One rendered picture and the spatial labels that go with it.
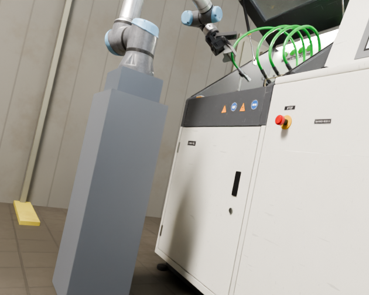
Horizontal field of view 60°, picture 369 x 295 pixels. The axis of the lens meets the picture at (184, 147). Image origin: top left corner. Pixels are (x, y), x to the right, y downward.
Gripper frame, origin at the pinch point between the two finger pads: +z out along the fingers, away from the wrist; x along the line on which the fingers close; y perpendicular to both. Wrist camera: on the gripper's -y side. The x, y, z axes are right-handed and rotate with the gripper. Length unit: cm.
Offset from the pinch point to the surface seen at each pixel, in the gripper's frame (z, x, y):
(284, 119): 53, 48, 20
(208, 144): 35, 6, 39
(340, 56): 40, 35, -21
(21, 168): -53, -89, 162
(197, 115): 16.3, -3.5, 34.1
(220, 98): 20.7, 12.7, 23.4
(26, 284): 51, 22, 132
